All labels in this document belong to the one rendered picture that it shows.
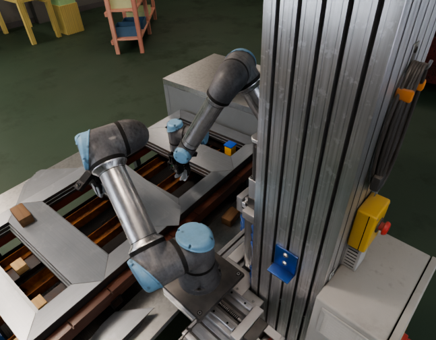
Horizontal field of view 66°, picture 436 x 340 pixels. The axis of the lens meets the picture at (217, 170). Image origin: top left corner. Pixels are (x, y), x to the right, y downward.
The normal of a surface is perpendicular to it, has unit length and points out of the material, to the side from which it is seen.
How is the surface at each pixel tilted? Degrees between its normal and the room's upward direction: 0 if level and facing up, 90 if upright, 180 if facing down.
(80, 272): 0
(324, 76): 90
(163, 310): 0
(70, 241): 0
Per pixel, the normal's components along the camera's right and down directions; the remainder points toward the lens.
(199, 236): 0.07, -0.82
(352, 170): -0.68, 0.48
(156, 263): 0.23, -0.31
